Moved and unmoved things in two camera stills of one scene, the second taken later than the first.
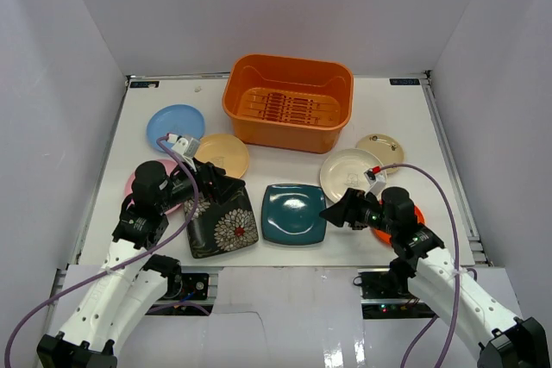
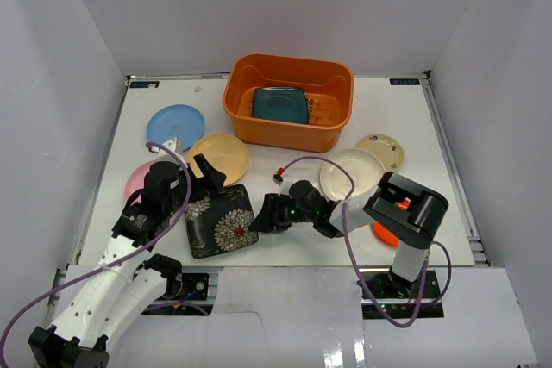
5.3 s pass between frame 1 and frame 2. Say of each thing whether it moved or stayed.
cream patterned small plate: stayed
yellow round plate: stayed
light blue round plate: stayed
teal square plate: moved
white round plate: stayed
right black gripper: moved
